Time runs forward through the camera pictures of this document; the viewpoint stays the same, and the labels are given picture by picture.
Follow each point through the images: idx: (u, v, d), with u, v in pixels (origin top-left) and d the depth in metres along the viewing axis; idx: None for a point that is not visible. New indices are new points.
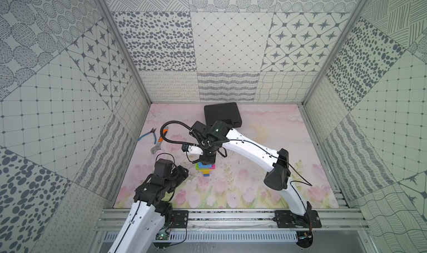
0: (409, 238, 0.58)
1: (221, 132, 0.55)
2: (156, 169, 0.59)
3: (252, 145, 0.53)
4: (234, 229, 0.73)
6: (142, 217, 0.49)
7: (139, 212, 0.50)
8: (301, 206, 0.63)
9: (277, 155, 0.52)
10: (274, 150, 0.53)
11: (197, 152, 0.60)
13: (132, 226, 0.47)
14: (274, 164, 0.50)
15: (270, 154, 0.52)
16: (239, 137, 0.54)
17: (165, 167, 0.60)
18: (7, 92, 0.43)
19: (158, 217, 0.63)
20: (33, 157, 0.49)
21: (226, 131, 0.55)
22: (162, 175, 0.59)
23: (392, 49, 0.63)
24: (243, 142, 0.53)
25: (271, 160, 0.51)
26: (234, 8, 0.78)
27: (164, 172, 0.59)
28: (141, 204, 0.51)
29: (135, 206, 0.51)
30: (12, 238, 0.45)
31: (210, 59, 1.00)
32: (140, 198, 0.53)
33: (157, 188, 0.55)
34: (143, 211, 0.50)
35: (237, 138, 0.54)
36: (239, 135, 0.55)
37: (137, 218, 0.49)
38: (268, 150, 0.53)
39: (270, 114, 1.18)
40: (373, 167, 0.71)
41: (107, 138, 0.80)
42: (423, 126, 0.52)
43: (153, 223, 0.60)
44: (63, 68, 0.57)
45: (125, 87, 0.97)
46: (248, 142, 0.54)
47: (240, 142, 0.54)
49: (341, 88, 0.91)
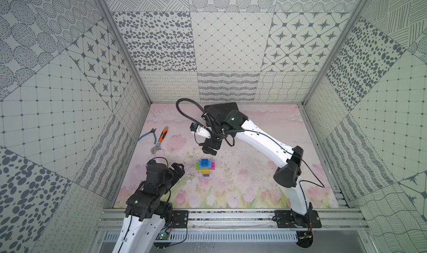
0: (409, 237, 0.58)
1: (236, 121, 0.53)
2: (149, 177, 0.54)
3: (268, 139, 0.51)
4: (234, 229, 0.73)
6: (135, 234, 0.46)
7: (131, 228, 0.47)
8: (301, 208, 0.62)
9: (291, 152, 0.50)
10: (288, 146, 0.51)
11: (205, 134, 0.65)
13: (125, 243, 0.45)
14: (288, 159, 0.49)
15: (284, 150, 0.50)
16: (254, 129, 0.53)
17: (158, 173, 0.55)
18: (7, 92, 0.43)
19: (157, 219, 0.62)
20: (32, 156, 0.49)
21: (241, 121, 0.54)
22: (155, 183, 0.54)
23: (392, 49, 0.63)
24: (257, 134, 0.52)
25: (285, 155, 0.49)
26: (234, 8, 0.78)
27: (157, 179, 0.55)
28: (132, 219, 0.48)
29: (128, 222, 0.48)
30: (12, 238, 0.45)
31: (210, 59, 1.00)
32: (133, 212, 0.49)
33: (153, 198, 0.52)
34: (135, 227, 0.47)
35: (252, 130, 0.53)
36: (254, 127, 0.53)
37: (129, 234, 0.46)
38: (283, 145, 0.51)
39: (270, 113, 1.18)
40: (373, 167, 0.71)
41: (107, 138, 0.80)
42: (423, 126, 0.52)
43: (153, 227, 0.60)
44: (63, 68, 0.57)
45: (125, 87, 0.97)
46: (263, 134, 0.52)
47: (255, 133, 0.52)
49: (341, 88, 0.91)
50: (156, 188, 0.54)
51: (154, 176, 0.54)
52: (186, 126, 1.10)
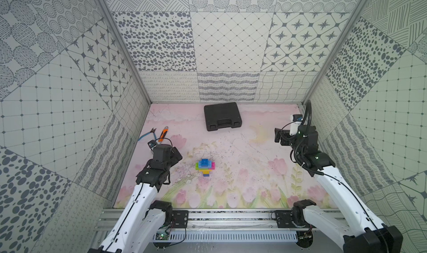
0: (408, 237, 0.58)
1: (319, 160, 0.54)
2: (155, 154, 0.59)
3: (350, 192, 0.46)
4: (234, 229, 0.73)
6: (146, 197, 0.49)
7: (142, 192, 0.50)
8: (307, 219, 0.62)
9: (378, 225, 0.40)
10: (378, 217, 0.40)
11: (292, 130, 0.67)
13: (135, 205, 0.47)
14: (367, 228, 0.39)
15: (368, 216, 0.41)
16: (336, 177, 0.50)
17: (164, 149, 0.58)
18: (7, 93, 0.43)
19: (158, 212, 0.63)
20: (32, 156, 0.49)
21: (326, 162, 0.54)
22: (162, 159, 0.59)
23: (392, 49, 0.63)
24: (338, 183, 0.48)
25: (365, 221, 0.40)
26: (234, 8, 0.78)
27: (163, 156, 0.59)
28: (143, 185, 0.52)
29: (138, 188, 0.51)
30: (12, 238, 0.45)
31: (210, 59, 1.00)
32: (143, 180, 0.53)
33: (159, 172, 0.56)
34: (145, 191, 0.51)
35: (333, 177, 0.50)
36: (338, 175, 0.50)
37: (140, 197, 0.49)
38: (368, 211, 0.42)
39: (270, 113, 1.18)
40: (373, 167, 0.71)
41: (107, 138, 0.80)
42: (423, 126, 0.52)
43: (155, 217, 0.60)
44: (62, 68, 0.57)
45: (125, 87, 0.97)
46: (346, 186, 0.47)
47: (335, 181, 0.49)
49: (341, 88, 0.91)
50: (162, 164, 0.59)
51: (159, 153, 0.59)
52: (186, 126, 1.10)
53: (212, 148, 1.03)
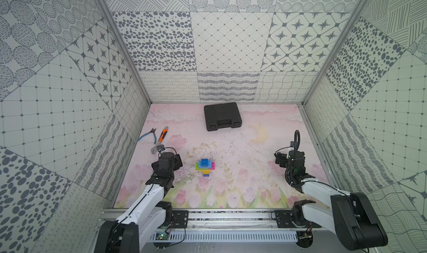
0: (408, 237, 0.58)
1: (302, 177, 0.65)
2: (160, 163, 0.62)
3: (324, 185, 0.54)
4: (234, 229, 0.73)
6: (157, 191, 0.57)
7: (153, 189, 0.58)
8: (307, 216, 0.62)
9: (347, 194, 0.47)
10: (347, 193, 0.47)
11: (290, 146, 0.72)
13: (148, 195, 0.55)
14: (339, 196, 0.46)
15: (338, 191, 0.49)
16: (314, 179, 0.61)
17: (169, 159, 0.66)
18: (6, 93, 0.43)
19: (159, 209, 0.64)
20: (32, 156, 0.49)
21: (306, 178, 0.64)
22: (167, 168, 0.66)
23: (392, 49, 0.63)
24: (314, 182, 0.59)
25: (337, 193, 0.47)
26: (234, 8, 0.78)
27: (168, 165, 0.65)
28: (153, 185, 0.60)
29: (149, 187, 0.59)
30: (12, 238, 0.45)
31: (210, 60, 1.00)
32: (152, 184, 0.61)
33: (165, 180, 0.63)
34: (156, 187, 0.59)
35: (312, 179, 0.62)
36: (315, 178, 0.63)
37: (152, 192, 0.56)
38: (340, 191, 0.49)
39: (270, 113, 1.18)
40: (373, 167, 0.72)
41: (107, 138, 0.80)
42: (423, 126, 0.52)
43: (157, 213, 0.61)
44: (63, 68, 0.57)
45: (125, 88, 0.97)
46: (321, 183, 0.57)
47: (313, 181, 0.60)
49: (341, 88, 0.91)
50: (168, 171, 0.66)
51: (165, 163, 0.65)
52: (186, 126, 1.10)
53: (212, 148, 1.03)
